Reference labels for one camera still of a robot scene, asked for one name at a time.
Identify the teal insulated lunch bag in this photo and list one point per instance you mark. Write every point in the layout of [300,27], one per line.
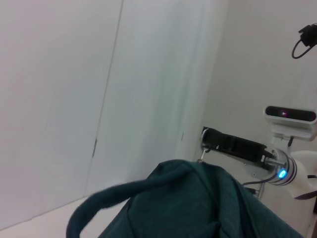
[185,203]

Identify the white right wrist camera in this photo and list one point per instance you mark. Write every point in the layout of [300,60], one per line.
[289,121]

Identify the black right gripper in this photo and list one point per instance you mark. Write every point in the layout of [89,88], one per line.
[245,151]

